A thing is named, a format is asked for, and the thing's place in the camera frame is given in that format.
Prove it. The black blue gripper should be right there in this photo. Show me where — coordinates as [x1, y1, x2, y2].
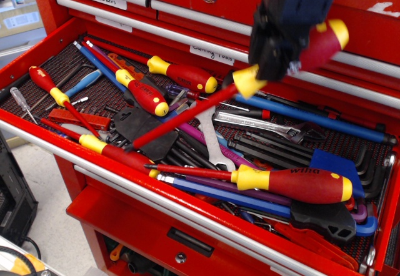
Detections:
[248, 0, 334, 81]

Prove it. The large red yellow screwdriver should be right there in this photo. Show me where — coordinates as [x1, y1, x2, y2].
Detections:
[126, 19, 349, 152]

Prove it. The white Cutting Tools label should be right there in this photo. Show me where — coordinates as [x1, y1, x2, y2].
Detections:
[189, 45, 235, 66]

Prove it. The long blue sleeved hex key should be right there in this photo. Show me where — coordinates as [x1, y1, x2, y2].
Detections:
[221, 69, 397, 145]

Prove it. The chrome adjustable wrench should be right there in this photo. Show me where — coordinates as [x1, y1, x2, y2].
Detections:
[212, 111, 326, 144]

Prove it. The red yellow screwdriver top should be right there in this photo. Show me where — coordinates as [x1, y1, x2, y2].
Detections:
[85, 37, 218, 94]

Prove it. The silver open-end wrench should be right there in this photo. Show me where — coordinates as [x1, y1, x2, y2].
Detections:
[196, 106, 236, 172]

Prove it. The open red drawer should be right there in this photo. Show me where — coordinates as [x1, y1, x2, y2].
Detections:
[1, 14, 399, 275]

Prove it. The blue plastic hex key holder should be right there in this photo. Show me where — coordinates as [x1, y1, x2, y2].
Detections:
[309, 149, 365, 198]

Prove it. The red yellow Wiha screwdriver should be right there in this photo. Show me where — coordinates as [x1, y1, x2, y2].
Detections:
[144, 164, 353, 204]

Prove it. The red yellow screwdriver middle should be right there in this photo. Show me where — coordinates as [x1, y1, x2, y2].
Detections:
[84, 41, 169, 117]

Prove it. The long purple hex key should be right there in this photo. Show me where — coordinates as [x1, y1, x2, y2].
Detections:
[186, 175, 367, 223]

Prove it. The red tool chest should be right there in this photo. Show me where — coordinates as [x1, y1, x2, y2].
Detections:
[0, 0, 400, 276]

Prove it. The black plastic hex key holder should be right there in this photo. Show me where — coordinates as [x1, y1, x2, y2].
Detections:
[113, 107, 178, 162]

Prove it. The long blue hex key back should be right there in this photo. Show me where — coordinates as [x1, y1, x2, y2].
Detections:
[73, 41, 127, 92]

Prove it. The red bit holder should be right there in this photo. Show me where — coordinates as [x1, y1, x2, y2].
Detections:
[47, 107, 112, 131]

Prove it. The red yellow screwdriver front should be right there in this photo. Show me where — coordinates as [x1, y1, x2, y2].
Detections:
[41, 118, 160, 178]

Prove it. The small red yellow screwdriver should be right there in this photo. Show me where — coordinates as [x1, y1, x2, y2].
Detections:
[29, 66, 101, 139]

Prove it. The black box on floor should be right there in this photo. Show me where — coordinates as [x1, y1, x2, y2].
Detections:
[1, 136, 38, 246]

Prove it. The purple handled tool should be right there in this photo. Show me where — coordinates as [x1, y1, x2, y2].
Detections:
[178, 124, 258, 169]

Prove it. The blue grey handled tool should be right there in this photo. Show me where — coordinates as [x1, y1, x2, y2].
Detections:
[65, 69, 103, 97]

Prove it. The clear handle tester screwdriver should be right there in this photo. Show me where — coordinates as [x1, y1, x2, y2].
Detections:
[10, 87, 37, 124]

